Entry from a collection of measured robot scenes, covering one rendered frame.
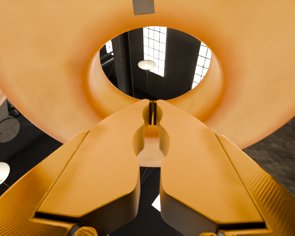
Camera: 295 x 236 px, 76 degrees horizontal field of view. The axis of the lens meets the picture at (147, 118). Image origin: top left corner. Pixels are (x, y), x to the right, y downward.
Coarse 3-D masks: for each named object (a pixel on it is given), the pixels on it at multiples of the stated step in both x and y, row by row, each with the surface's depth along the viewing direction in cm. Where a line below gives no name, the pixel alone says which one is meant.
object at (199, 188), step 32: (160, 128) 9; (192, 128) 9; (192, 160) 7; (224, 160) 7; (160, 192) 7; (192, 192) 6; (224, 192) 6; (192, 224) 6; (224, 224) 5; (256, 224) 5
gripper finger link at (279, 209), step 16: (224, 144) 8; (240, 160) 7; (240, 176) 6; (256, 176) 6; (256, 192) 6; (272, 192) 6; (288, 192) 6; (272, 208) 5; (288, 208) 5; (272, 224) 5; (288, 224) 5
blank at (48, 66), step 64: (0, 0) 6; (64, 0) 6; (128, 0) 6; (192, 0) 6; (256, 0) 6; (0, 64) 8; (64, 64) 8; (256, 64) 8; (64, 128) 12; (256, 128) 11
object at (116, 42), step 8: (112, 40) 420; (120, 40) 429; (128, 40) 432; (112, 48) 437; (120, 48) 440; (128, 48) 448; (120, 56) 436; (128, 56) 465; (120, 64) 454; (128, 64) 483; (120, 72) 474; (128, 72) 503; (120, 80) 495; (128, 80) 522; (120, 88) 520; (128, 88) 540
